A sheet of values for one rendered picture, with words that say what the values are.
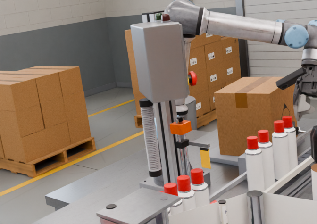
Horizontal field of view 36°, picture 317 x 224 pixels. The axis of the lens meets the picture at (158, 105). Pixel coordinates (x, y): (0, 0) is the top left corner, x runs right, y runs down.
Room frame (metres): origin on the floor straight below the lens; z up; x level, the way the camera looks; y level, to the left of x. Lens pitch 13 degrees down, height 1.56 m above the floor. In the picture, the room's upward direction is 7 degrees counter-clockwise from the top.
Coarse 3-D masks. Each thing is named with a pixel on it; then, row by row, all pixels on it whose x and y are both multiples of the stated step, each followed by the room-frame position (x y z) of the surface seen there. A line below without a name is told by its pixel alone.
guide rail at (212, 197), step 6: (306, 132) 1.75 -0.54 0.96; (300, 138) 1.70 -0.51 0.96; (246, 174) 1.42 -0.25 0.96; (234, 180) 1.38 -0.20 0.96; (240, 180) 1.40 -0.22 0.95; (228, 186) 1.35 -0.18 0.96; (216, 192) 1.31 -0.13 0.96; (222, 192) 1.32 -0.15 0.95; (210, 198) 1.28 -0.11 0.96; (216, 198) 1.30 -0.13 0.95
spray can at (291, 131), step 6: (282, 120) 1.57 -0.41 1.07; (288, 120) 1.56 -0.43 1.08; (288, 126) 1.56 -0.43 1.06; (288, 132) 1.55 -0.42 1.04; (294, 132) 1.55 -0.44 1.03; (288, 138) 1.55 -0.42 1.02; (294, 138) 1.55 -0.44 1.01; (288, 144) 1.55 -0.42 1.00; (294, 144) 1.55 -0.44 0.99; (294, 150) 1.55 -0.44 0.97; (294, 156) 1.55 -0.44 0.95; (294, 162) 1.55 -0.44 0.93
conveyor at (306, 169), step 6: (300, 156) 1.72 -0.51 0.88; (306, 156) 1.71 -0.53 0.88; (300, 162) 1.66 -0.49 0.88; (312, 162) 1.64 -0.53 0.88; (306, 168) 1.60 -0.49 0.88; (300, 174) 1.55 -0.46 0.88; (294, 180) 1.51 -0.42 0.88; (282, 186) 1.48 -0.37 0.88; (288, 186) 1.47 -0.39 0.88; (276, 192) 1.43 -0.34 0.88
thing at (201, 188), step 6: (198, 168) 1.21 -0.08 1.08; (192, 174) 1.19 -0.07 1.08; (198, 174) 1.18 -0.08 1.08; (192, 180) 1.19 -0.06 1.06; (198, 180) 1.18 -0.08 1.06; (192, 186) 1.19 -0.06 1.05; (198, 186) 1.18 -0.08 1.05; (204, 186) 1.18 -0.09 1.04; (198, 192) 1.17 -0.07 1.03; (204, 192) 1.18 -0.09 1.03; (198, 198) 1.17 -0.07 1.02; (204, 198) 1.17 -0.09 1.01; (198, 204) 1.17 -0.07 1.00; (204, 204) 1.17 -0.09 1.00
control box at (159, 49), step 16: (144, 32) 1.17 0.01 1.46; (160, 32) 1.18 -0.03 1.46; (176, 32) 1.18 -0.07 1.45; (144, 48) 1.17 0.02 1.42; (160, 48) 1.17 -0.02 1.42; (176, 48) 1.18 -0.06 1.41; (144, 64) 1.20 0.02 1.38; (160, 64) 1.17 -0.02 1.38; (176, 64) 1.18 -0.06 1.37; (144, 80) 1.23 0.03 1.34; (160, 80) 1.17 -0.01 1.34; (176, 80) 1.18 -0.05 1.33; (160, 96) 1.17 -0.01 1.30; (176, 96) 1.18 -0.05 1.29
